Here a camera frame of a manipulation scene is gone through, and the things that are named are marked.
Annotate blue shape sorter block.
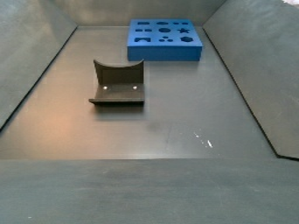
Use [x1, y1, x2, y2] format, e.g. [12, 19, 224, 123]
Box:
[127, 19, 203, 61]

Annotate black curved holder bracket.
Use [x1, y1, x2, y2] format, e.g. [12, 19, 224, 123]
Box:
[88, 60, 145, 105]

